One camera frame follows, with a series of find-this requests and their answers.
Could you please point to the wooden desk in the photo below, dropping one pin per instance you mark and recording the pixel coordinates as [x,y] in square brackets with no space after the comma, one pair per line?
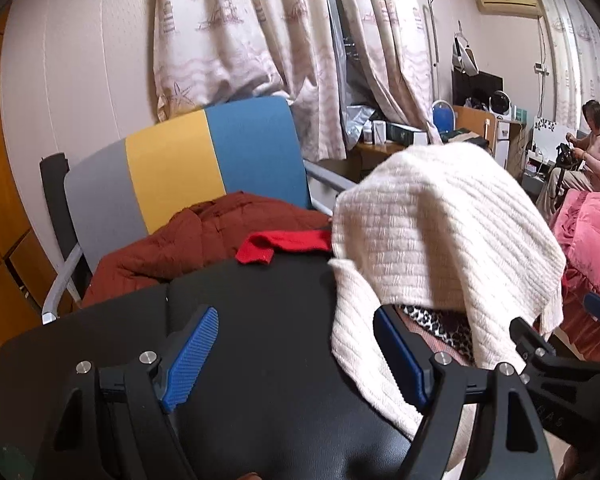
[475,120]

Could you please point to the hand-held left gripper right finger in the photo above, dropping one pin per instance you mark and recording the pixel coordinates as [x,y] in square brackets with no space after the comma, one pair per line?
[400,360]

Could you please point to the wooden wardrobe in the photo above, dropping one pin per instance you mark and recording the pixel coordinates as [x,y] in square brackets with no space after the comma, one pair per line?
[0,185]

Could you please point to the rust brown quilted jacket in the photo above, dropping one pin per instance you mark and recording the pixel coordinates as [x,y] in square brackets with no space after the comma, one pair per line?
[180,245]

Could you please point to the blue round-back chair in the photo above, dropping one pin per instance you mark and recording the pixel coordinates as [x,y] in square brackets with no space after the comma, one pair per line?
[442,117]

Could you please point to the dark long box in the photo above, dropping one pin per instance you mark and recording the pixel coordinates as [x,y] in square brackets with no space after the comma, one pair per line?
[405,134]

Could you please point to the red sweater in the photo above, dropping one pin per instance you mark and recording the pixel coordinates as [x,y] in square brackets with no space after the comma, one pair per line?
[280,242]

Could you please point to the hanging bag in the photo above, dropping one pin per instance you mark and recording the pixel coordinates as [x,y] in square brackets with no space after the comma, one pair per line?
[465,55]

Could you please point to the ship print curtain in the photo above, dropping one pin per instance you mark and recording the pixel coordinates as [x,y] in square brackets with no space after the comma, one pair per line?
[240,35]
[570,50]
[385,35]

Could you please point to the pink bedspread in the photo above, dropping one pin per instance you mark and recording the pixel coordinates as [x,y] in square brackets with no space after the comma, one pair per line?
[590,230]

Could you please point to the small desk fan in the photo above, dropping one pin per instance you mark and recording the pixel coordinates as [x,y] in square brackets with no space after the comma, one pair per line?
[500,101]

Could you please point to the black monitor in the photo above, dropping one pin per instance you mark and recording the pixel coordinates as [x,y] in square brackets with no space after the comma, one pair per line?
[480,87]

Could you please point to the grey yellow blue chair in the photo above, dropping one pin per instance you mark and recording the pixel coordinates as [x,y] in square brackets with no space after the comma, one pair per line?
[170,170]

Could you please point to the metal pole stand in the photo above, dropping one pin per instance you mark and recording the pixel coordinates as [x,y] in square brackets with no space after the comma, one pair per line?
[435,35]

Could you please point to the white knit sweater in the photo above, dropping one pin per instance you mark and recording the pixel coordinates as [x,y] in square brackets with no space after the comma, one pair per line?
[430,220]

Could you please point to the leopard print cloth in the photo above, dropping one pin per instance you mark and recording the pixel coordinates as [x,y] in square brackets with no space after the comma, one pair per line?
[445,330]

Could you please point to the air conditioner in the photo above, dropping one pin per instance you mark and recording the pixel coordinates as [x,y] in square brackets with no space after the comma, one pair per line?
[507,4]

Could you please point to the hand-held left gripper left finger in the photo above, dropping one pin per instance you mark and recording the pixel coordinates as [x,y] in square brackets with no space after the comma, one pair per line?
[190,355]

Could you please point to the white leaf print board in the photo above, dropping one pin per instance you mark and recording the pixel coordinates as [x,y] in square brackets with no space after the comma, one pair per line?
[550,137]

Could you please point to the small white box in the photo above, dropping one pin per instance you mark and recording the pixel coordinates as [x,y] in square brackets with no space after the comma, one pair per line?
[378,131]

